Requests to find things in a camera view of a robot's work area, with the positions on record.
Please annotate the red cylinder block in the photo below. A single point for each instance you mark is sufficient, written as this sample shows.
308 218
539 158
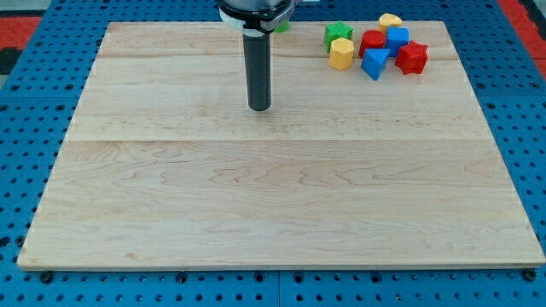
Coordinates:
371 39

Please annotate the yellow heart block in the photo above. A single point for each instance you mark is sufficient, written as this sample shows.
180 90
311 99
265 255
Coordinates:
388 20

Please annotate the green block behind arm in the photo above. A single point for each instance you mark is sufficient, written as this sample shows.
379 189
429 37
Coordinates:
283 27

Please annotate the yellow hexagon block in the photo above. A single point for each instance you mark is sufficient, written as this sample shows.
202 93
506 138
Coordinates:
341 53

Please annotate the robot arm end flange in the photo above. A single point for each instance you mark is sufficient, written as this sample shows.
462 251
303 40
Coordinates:
250 16

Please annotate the wooden board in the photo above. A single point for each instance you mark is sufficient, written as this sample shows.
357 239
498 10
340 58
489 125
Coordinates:
164 167

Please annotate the green star block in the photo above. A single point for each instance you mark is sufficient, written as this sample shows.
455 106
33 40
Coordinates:
336 30

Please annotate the red star block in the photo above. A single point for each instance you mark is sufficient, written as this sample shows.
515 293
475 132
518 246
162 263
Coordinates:
412 58

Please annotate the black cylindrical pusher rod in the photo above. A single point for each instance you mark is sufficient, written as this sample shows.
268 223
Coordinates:
257 65

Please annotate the blue cube block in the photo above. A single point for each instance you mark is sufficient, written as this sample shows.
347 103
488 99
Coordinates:
396 37

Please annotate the blue triangle block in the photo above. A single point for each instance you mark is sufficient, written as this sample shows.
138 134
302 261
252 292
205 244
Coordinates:
374 62

